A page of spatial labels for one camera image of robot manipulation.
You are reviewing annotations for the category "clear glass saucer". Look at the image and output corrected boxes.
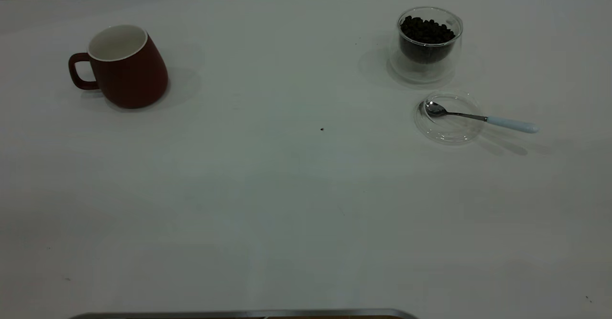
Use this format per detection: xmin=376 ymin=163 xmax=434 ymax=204
xmin=414 ymin=91 xmax=486 ymax=145

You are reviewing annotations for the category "clear double-wall glass cup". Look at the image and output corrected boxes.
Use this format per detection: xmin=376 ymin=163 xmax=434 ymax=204
xmin=388 ymin=6 xmax=464 ymax=84

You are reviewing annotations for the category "red ceramic mug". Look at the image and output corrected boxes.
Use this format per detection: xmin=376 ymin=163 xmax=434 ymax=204
xmin=68 ymin=24 xmax=169 ymax=110

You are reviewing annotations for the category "dark coffee beans pile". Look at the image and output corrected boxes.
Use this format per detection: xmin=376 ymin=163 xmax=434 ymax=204
xmin=400 ymin=16 xmax=456 ymax=64

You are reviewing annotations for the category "silver metal edge strip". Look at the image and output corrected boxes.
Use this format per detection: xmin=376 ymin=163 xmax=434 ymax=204
xmin=69 ymin=308 xmax=419 ymax=319

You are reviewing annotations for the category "metal spoon light blue handle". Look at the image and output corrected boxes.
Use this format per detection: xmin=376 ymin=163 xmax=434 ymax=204
xmin=420 ymin=100 xmax=540 ymax=134

